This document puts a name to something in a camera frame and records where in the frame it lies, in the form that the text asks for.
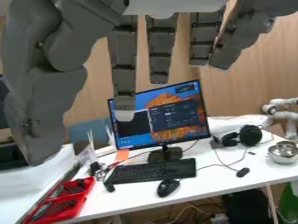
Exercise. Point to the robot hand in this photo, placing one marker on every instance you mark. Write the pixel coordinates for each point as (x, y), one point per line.
(45, 83)

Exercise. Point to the white desk with keyboard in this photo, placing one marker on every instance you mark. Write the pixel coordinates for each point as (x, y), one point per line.
(208, 186)

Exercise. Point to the computer screen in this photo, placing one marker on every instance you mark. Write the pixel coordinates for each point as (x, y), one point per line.
(174, 115)

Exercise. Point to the black headphones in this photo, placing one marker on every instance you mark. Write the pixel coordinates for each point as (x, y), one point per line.
(247, 135)

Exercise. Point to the black computer mouse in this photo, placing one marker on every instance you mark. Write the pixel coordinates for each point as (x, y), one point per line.
(168, 187)

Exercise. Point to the black keyboard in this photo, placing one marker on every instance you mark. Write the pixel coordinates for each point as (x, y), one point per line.
(154, 170)

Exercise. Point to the metal bowl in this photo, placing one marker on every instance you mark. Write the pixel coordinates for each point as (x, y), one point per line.
(284, 152)

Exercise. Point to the small white jointed device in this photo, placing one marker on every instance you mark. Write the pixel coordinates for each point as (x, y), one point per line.
(284, 115)

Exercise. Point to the red tray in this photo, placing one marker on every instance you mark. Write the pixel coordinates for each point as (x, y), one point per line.
(74, 190)
(51, 211)

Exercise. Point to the small orange sticky note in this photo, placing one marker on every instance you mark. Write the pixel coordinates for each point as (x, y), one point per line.
(122, 154)

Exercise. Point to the small black device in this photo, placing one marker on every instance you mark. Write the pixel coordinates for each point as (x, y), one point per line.
(110, 187)

